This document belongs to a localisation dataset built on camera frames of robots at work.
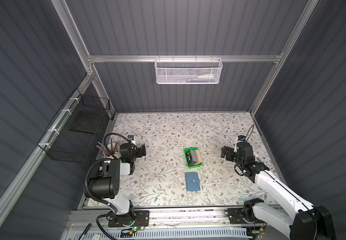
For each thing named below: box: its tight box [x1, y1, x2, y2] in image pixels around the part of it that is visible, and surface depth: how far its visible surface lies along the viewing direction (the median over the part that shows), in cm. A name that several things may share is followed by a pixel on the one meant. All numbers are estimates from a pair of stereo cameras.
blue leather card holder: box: [185, 172, 201, 191], surface depth 86 cm
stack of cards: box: [186, 149, 203, 167], surface depth 93 cm
